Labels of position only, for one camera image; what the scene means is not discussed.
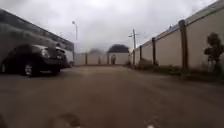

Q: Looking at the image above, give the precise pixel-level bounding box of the dark domed tree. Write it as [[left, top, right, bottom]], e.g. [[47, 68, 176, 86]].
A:
[[107, 43, 131, 54]]

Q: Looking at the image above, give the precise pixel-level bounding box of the brown dirt road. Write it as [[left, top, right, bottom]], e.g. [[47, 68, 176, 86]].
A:
[[0, 64, 224, 128]]

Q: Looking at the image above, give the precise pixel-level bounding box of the utility pole with crossarm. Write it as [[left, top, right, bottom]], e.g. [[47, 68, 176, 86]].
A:
[[128, 28, 140, 50]]

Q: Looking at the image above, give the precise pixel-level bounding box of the white vehicle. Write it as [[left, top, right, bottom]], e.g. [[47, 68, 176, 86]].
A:
[[64, 49, 75, 69]]

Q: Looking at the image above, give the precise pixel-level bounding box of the street lamp pole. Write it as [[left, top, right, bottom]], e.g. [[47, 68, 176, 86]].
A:
[[71, 20, 80, 42]]

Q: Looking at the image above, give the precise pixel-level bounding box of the strip of weeds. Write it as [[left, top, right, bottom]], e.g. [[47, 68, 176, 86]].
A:
[[124, 58, 224, 84]]

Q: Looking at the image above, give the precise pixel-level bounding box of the black car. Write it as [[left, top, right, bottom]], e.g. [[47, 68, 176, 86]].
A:
[[0, 43, 68, 78]]

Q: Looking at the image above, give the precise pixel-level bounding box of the grey building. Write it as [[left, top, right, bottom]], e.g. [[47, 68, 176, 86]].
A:
[[0, 8, 75, 67]]

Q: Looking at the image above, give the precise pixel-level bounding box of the small bush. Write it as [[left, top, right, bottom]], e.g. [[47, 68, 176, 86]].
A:
[[203, 32, 224, 74]]

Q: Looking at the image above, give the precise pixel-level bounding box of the beige wall with brown posts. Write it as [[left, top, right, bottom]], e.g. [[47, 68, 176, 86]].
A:
[[73, 0, 224, 72]]

